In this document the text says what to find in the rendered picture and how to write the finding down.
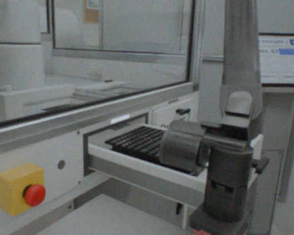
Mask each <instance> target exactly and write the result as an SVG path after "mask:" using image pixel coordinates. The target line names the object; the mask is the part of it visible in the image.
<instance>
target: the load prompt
mask: <svg viewBox="0 0 294 235"><path fill-rule="evenodd" d="M259 46H294V38H279V37H259Z"/></svg>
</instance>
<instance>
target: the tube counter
mask: <svg viewBox="0 0 294 235"><path fill-rule="evenodd" d="M270 50H271V53H272V55H294V48H270Z"/></svg>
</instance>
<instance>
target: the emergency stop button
mask: <svg viewBox="0 0 294 235"><path fill-rule="evenodd" d="M45 195H46V189H45V187H44V186H43V185H41V184H34V185H32V186H31V187H30V188H29V189H28V190H27V192H26V194H25V202H26V204H27V205H29V206H31V207H35V206H38V205H39V204H41V203H42V202H43V201H44V199H45Z"/></svg>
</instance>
